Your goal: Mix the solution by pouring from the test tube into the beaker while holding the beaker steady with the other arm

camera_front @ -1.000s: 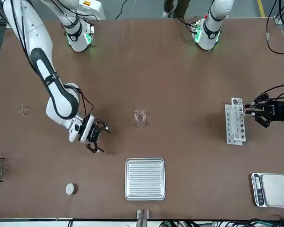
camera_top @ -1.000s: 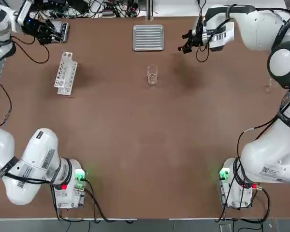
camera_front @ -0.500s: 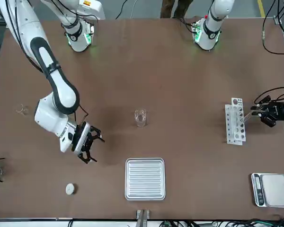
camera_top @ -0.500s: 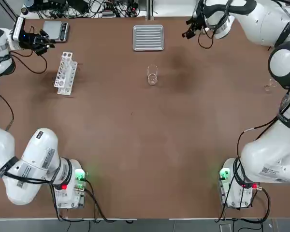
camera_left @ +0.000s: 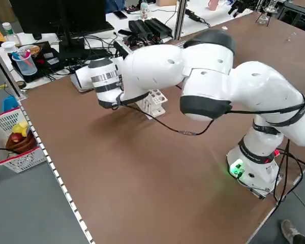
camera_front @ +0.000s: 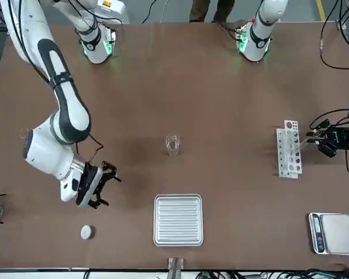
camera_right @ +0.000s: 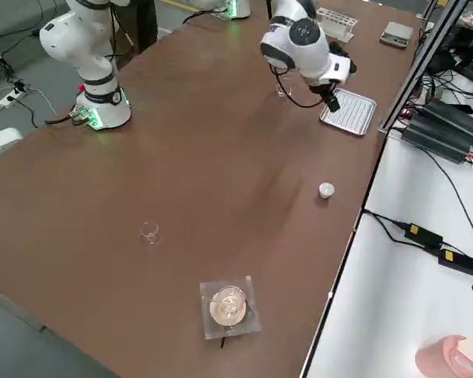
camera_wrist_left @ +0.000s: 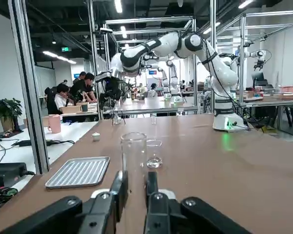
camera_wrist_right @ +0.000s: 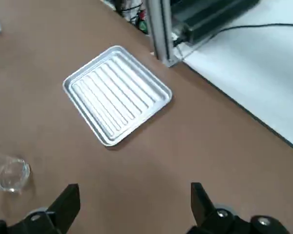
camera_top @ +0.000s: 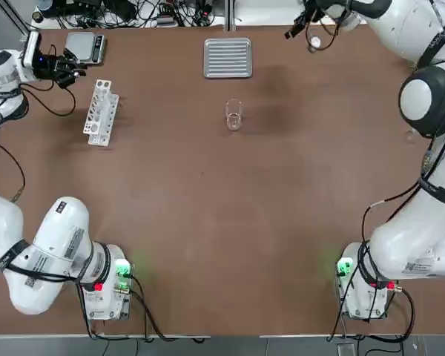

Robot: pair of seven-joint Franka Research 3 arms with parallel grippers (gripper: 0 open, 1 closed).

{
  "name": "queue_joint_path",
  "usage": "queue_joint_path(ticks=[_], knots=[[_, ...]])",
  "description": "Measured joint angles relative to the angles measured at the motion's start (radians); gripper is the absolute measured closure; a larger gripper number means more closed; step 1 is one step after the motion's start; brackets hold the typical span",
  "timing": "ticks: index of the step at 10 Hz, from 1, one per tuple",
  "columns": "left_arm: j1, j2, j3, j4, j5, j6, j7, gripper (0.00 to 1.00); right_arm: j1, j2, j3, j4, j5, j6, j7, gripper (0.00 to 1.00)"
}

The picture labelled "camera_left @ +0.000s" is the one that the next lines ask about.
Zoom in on brown wooden bowl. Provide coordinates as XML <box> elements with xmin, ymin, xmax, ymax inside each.
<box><xmin>5</xmin><ymin>132</ymin><xmax>36</xmax><ymax>155</ymax></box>

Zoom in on measuring cup with pens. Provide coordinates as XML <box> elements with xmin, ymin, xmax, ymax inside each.
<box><xmin>11</xmin><ymin>49</ymin><xmax>38</xmax><ymax>76</ymax></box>

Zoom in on aluminium frame post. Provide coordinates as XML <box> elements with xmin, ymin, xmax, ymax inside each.
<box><xmin>0</xmin><ymin>38</ymin><xmax>28</xmax><ymax>100</ymax></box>
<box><xmin>174</xmin><ymin>0</ymin><xmax>189</xmax><ymax>41</ymax></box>

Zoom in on black flat box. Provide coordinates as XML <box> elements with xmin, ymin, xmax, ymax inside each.
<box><xmin>8</xmin><ymin>40</ymin><xmax>61</xmax><ymax>83</ymax></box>

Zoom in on black power cable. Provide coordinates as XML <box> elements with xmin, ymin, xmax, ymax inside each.
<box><xmin>271</xmin><ymin>139</ymin><xmax>305</xmax><ymax>227</ymax></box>

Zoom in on black power adapter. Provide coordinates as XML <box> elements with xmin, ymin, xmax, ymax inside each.
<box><xmin>185</xmin><ymin>9</ymin><xmax>202</xmax><ymax>22</ymax></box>

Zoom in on person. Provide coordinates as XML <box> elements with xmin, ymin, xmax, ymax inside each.
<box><xmin>280</xmin><ymin>219</ymin><xmax>305</xmax><ymax>244</ymax></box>

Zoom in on round glass flask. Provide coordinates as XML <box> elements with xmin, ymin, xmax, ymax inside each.
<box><xmin>256</xmin><ymin>11</ymin><xmax>269</xmax><ymax>25</ymax></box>

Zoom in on white test tube rack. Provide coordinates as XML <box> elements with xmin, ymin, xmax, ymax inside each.
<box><xmin>136</xmin><ymin>88</ymin><xmax>168</xmax><ymax>119</ymax></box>

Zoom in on blue plastic object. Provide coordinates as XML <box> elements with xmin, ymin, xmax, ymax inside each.
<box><xmin>2</xmin><ymin>96</ymin><xmax>19</xmax><ymax>112</ymax></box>

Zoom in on white printed bottle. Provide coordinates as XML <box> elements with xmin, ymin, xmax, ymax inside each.
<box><xmin>139</xmin><ymin>2</ymin><xmax>150</xmax><ymax>20</ymax></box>

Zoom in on black monitor with stand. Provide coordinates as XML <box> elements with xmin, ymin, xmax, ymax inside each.
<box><xmin>9</xmin><ymin>0</ymin><xmax>115</xmax><ymax>59</ymax></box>

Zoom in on black phone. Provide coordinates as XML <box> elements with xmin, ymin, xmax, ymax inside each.
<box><xmin>113</xmin><ymin>10</ymin><xmax>129</xmax><ymax>21</ymax></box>

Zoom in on pink cup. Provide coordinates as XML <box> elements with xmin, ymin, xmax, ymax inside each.
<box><xmin>206</xmin><ymin>0</ymin><xmax>220</xmax><ymax>11</ymax></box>

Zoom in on black power supply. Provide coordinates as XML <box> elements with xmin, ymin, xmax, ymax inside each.
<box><xmin>144</xmin><ymin>17</ymin><xmax>174</xmax><ymax>38</ymax></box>
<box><xmin>128</xmin><ymin>19</ymin><xmax>153</xmax><ymax>40</ymax></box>

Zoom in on clear plastic bottle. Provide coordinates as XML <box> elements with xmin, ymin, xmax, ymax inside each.
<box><xmin>2</xmin><ymin>22</ymin><xmax>20</xmax><ymax>47</ymax></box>

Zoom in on white red plastic basket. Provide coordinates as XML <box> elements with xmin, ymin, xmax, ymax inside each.
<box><xmin>0</xmin><ymin>106</ymin><xmax>48</xmax><ymax>174</ymax></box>

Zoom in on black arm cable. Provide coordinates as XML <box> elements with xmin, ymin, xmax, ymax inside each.
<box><xmin>111</xmin><ymin>91</ymin><xmax>305</xmax><ymax>137</ymax></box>

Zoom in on silver digital scale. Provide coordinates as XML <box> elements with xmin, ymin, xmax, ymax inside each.
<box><xmin>70</xmin><ymin>73</ymin><xmax>99</xmax><ymax>93</ymax></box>

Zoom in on yellow fruit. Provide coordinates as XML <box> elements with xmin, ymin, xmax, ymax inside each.
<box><xmin>11</xmin><ymin>121</ymin><xmax>29</xmax><ymax>135</ymax></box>

